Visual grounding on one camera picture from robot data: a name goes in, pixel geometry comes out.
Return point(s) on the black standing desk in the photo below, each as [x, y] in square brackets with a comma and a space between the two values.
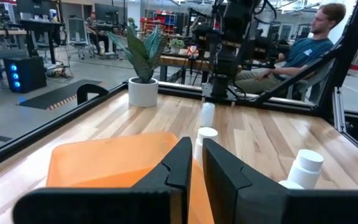
[42, 26]

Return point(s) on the black computer tower blue lights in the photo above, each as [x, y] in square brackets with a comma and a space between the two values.
[26, 73]

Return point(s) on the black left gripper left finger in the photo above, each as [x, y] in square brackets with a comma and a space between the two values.
[154, 199]

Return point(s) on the aluminium rail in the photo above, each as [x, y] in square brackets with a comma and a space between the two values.
[339, 109]

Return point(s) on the black frame clamp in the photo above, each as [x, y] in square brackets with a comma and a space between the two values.
[89, 88]

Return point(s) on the black mat with hazard stripe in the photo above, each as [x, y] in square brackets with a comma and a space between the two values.
[57, 95]

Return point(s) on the white round plant pot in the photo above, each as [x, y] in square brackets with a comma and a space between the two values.
[143, 93]

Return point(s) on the white bottle cap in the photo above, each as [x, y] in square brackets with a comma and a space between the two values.
[306, 169]

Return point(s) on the white pill bottle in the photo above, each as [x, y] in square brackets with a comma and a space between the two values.
[207, 114]
[207, 135]
[291, 185]

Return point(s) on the green snake plant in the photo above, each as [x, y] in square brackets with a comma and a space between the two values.
[143, 59]

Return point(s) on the wooden workbench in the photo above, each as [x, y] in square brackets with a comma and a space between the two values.
[179, 60]

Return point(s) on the person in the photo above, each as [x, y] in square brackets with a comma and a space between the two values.
[303, 53]
[92, 28]

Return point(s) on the orange plastic basket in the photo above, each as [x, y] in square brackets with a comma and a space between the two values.
[104, 161]

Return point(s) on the red storage shelving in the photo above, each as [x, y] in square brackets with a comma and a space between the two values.
[163, 21]

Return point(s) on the white mesh office chair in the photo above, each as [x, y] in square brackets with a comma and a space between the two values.
[77, 31]

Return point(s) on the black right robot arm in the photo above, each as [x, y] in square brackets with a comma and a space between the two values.
[225, 62]

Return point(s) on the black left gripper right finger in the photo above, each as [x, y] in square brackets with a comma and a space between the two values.
[244, 199]

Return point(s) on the black metal table frame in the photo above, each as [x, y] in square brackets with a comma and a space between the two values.
[57, 121]

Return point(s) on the grey office chair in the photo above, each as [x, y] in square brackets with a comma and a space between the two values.
[317, 81]

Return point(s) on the black computer monitor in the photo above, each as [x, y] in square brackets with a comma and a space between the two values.
[33, 7]
[106, 12]

